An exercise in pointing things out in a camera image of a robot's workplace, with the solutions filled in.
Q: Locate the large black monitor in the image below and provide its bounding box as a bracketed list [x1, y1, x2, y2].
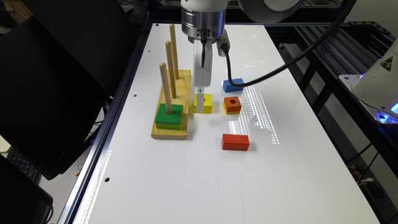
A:
[1, 17, 108, 180]

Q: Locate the rear wooden peg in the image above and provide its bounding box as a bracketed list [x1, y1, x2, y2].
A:
[169, 24, 179, 80]

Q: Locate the black panel upper left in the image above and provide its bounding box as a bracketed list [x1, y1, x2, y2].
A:
[23, 0, 138, 96]

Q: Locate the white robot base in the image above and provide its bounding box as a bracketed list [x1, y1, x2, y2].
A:
[339, 42, 397, 126]

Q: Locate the black monitor bottom left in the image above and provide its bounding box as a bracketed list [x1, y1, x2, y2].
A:
[1, 156, 53, 224]

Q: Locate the red rectangular block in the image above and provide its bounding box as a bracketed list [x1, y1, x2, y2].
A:
[221, 134, 249, 151]

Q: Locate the middle wooden peg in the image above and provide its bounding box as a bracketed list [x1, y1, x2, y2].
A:
[165, 40, 177, 99]

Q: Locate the front wooden peg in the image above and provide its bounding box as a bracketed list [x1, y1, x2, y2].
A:
[159, 62, 172, 115]

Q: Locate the orange square block with hole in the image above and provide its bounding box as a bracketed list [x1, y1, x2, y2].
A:
[223, 96, 241, 105]

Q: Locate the thin yellow block under orange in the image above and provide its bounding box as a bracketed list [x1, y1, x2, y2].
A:
[223, 103, 241, 114]

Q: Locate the yellow square block with hole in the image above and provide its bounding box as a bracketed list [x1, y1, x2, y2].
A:
[193, 94, 212, 113]

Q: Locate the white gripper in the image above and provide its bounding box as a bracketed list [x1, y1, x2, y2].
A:
[193, 29, 230, 113]

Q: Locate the black keyboard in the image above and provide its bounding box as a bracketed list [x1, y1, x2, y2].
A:
[6, 147, 40, 184]

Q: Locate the dark green square block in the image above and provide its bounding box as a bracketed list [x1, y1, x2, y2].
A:
[155, 103, 183, 125]

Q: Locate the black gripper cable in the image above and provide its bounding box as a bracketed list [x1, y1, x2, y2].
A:
[224, 0, 357, 88]

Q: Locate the light green square block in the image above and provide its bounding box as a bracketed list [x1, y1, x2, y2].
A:
[155, 123, 181, 130]

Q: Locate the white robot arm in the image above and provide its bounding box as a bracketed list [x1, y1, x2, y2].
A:
[181, 0, 303, 113]

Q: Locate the blue rectangular block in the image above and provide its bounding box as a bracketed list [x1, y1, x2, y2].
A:
[222, 77, 246, 93]

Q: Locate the wooden peg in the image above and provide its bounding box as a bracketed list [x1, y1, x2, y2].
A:
[159, 62, 172, 115]
[169, 24, 179, 80]
[165, 40, 177, 99]

